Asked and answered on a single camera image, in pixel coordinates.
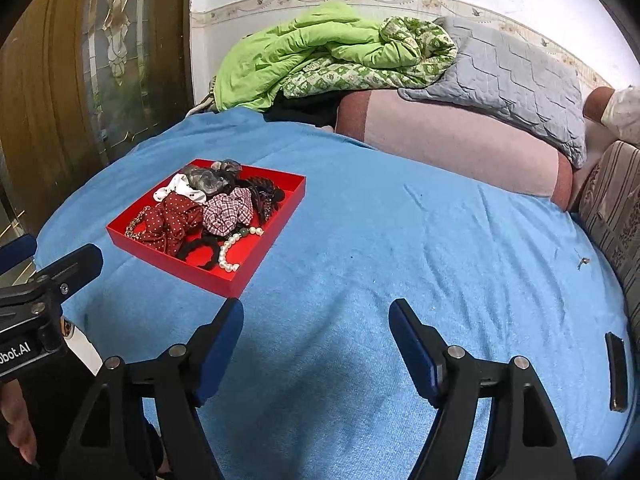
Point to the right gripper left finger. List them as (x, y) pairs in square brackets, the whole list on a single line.
[(110, 436)]

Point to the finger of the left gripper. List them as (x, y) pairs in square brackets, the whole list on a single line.
[(17, 251)]

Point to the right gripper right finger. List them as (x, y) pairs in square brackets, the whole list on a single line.
[(524, 437)]

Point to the white cherry print scrunchie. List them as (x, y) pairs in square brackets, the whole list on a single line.
[(180, 185)]

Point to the left hand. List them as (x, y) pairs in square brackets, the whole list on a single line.
[(18, 427)]

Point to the red plastic tray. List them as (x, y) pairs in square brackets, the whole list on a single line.
[(244, 255)]

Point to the red polka dot scrunchie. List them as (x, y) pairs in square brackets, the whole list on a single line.
[(165, 226)]

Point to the plaid red white scrunchie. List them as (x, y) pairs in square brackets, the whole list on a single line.
[(223, 212)]

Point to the dark brown hair clip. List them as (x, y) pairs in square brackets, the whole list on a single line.
[(266, 196)]

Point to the grey fuzzy scrunchie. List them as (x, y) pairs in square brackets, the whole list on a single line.
[(219, 177)]

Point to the wooden glass door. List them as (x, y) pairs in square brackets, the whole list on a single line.
[(82, 83)]

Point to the blue bed sheet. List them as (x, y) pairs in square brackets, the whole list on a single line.
[(316, 388)]

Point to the striped beige cushion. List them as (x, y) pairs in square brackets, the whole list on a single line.
[(609, 212)]

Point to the pink pillow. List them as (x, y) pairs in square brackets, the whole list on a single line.
[(448, 137)]

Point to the white patterned cloth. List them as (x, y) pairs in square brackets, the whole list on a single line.
[(622, 115)]

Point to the green quilt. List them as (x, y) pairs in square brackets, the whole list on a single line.
[(331, 48)]

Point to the grey quilted pillow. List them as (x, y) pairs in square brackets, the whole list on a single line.
[(501, 76)]

